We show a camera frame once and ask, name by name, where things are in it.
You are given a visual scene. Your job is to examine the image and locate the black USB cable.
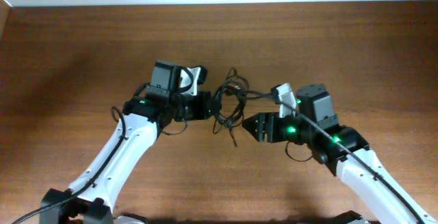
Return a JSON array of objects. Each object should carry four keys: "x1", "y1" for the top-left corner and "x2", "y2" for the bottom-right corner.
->
[{"x1": 211, "y1": 67, "x2": 274, "y2": 149}]

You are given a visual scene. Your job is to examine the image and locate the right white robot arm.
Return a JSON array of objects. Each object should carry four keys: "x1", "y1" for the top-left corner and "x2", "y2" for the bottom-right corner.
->
[{"x1": 242, "y1": 84, "x2": 437, "y2": 223}]

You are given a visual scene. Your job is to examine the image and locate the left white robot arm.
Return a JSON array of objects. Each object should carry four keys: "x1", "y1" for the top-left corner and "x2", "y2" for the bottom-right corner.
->
[{"x1": 39, "y1": 61, "x2": 210, "y2": 223}]

